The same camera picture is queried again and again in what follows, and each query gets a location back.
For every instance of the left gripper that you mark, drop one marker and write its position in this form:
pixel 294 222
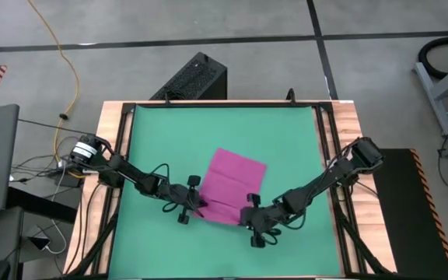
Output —
pixel 179 194

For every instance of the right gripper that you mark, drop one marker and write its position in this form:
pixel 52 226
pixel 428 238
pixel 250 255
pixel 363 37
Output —
pixel 263 219

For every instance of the magenta towel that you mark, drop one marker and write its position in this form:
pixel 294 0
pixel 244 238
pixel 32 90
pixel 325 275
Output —
pixel 232 179

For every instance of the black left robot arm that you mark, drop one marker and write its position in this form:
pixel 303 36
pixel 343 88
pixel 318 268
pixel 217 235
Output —
pixel 130 173

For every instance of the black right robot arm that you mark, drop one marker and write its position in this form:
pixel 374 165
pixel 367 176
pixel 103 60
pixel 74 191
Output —
pixel 325 177

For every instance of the green table mat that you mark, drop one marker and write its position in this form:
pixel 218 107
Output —
pixel 228 128

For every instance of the black table clamp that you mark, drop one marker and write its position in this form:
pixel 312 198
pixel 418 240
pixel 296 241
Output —
pixel 291 97
pixel 166 99

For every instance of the black computer tower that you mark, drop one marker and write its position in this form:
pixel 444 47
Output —
pixel 197 78

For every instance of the large black striped floor mat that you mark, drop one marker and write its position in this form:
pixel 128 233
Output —
pixel 403 218

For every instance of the black power adapter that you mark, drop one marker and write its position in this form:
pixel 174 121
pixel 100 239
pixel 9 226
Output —
pixel 39 243

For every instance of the grey side desk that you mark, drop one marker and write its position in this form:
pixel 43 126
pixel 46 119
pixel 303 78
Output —
pixel 2 241

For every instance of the grey metal stand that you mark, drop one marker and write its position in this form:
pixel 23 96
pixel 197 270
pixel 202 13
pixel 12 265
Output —
pixel 436 105

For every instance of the black metal table frame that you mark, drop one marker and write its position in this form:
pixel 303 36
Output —
pixel 228 104

